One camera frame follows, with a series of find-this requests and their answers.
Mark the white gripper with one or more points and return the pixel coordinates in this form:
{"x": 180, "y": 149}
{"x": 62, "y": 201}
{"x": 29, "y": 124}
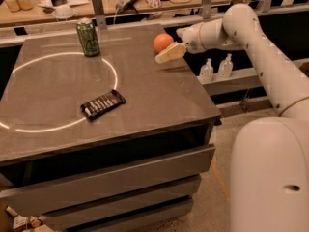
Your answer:
{"x": 192, "y": 39}

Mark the orange fruit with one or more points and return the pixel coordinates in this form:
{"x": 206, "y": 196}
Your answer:
{"x": 162, "y": 41}

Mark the black rxbar chocolate bar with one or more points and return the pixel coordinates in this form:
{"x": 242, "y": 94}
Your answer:
{"x": 102, "y": 104}

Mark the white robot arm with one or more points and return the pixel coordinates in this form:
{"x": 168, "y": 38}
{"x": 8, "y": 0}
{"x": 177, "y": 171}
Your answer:
{"x": 269, "y": 166}

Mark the clear sanitizer bottle left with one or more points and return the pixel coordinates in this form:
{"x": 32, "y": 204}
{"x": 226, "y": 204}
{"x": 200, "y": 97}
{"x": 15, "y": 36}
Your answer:
{"x": 206, "y": 71}

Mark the clear sanitizer bottle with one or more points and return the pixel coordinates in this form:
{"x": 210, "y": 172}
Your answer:
{"x": 206, "y": 71}
{"x": 226, "y": 66}

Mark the clear sanitizer bottle right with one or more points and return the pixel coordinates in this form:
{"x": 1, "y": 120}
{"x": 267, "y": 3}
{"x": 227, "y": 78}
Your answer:
{"x": 226, "y": 66}

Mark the green soda can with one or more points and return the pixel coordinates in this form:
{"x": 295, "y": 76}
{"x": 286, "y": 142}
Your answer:
{"x": 87, "y": 36}

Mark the white bowl on desk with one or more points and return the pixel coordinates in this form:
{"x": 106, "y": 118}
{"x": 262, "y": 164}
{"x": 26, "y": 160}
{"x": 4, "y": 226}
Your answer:
{"x": 63, "y": 12}

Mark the top grey drawer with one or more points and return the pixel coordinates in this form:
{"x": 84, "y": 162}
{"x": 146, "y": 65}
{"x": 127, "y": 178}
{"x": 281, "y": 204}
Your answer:
{"x": 49, "y": 196}

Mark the grey drawer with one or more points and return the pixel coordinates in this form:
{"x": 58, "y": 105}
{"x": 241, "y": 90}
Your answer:
{"x": 93, "y": 212}
{"x": 49, "y": 196}
{"x": 137, "y": 219}

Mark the black power adapter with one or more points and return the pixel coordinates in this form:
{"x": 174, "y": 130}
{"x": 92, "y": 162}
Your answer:
{"x": 58, "y": 2}

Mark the middle grey drawer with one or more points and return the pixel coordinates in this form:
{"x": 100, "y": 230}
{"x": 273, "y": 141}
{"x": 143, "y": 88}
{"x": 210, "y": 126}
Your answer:
{"x": 93, "y": 212}

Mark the bottom grey drawer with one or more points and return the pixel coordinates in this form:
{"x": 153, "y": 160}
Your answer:
{"x": 137, "y": 219}

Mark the metal railing post middle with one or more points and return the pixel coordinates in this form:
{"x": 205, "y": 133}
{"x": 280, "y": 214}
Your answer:
{"x": 205, "y": 9}

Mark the metal railing post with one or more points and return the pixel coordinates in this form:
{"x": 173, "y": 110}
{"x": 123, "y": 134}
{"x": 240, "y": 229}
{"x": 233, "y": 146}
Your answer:
{"x": 99, "y": 14}
{"x": 205, "y": 9}

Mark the metal railing post left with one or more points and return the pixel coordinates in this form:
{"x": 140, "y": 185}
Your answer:
{"x": 99, "y": 14}

